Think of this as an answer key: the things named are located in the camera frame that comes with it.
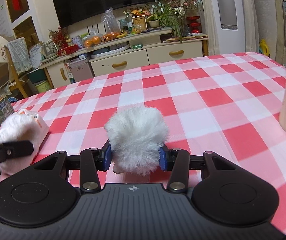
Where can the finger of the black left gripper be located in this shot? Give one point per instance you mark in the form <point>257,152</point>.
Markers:
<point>15,149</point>

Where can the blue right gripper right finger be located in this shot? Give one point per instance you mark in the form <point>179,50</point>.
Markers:
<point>163,157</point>

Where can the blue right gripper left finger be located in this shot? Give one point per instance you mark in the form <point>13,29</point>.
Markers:
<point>106,153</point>

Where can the white fluffy slipper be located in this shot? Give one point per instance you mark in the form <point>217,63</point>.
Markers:
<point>19,127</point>

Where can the white fluffy pompom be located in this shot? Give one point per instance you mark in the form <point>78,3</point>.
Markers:
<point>136,135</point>

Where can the orange tissue pack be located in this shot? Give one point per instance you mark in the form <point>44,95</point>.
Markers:
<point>39,124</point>

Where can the red checkered tablecloth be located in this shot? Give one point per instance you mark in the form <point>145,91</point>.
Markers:
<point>228,104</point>

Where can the green trash bin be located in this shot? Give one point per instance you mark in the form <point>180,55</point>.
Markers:
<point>43,86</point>

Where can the pink storage box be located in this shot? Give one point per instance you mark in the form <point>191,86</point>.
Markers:
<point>81,70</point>

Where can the cream tv cabinet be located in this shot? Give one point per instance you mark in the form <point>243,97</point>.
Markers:
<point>133,51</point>

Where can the red gift box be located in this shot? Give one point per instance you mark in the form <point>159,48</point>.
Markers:
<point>68,50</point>

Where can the bag of oranges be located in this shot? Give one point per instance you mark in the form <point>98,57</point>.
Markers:
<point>92,39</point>

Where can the red vase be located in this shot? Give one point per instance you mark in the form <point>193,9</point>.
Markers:
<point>194,24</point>

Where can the framed certificate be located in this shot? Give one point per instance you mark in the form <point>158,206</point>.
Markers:
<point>140,23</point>

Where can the potted flower plant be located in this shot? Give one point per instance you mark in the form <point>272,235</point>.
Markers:
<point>172,14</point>

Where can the white standing air conditioner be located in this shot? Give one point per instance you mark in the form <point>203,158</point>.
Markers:
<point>231,26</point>

